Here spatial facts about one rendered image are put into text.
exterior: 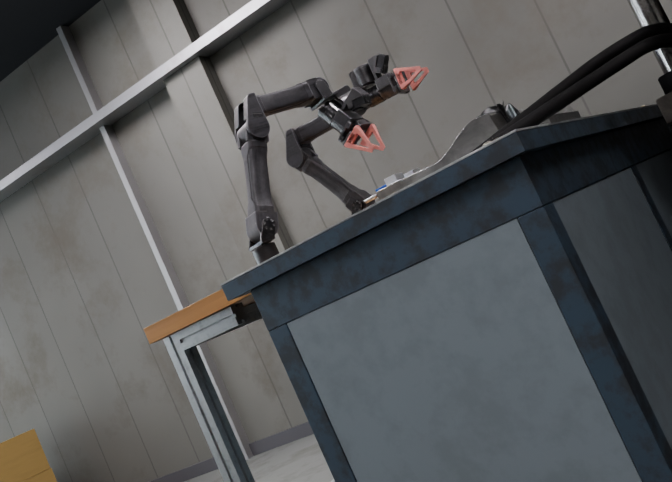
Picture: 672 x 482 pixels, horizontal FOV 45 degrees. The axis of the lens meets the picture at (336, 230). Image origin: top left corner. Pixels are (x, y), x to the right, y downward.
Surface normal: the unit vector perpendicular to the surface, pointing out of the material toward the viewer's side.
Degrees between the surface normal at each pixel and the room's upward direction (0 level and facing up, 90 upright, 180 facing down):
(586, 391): 90
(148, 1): 90
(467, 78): 90
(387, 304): 90
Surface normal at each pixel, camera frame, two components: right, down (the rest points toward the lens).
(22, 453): 0.76, -0.39
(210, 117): -0.45, 0.13
